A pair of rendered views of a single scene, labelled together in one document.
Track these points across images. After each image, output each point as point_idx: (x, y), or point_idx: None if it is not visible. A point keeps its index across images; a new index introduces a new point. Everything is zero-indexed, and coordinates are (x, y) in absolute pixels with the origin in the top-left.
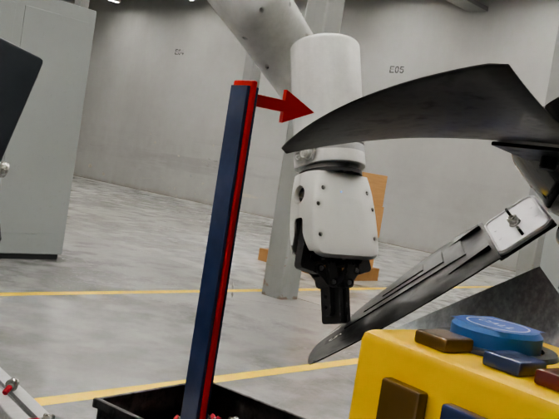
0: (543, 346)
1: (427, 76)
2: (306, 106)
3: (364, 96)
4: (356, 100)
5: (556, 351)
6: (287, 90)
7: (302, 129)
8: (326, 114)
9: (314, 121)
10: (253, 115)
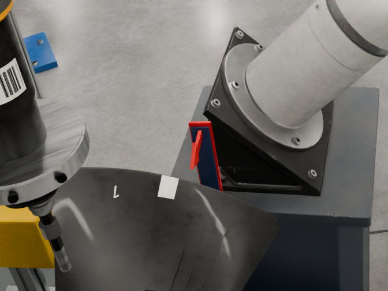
0: (12, 213)
1: (105, 167)
2: (190, 161)
3: (161, 174)
4: (170, 176)
5: (7, 212)
6: (192, 143)
7: (235, 197)
8: (203, 185)
9: (219, 190)
10: (192, 140)
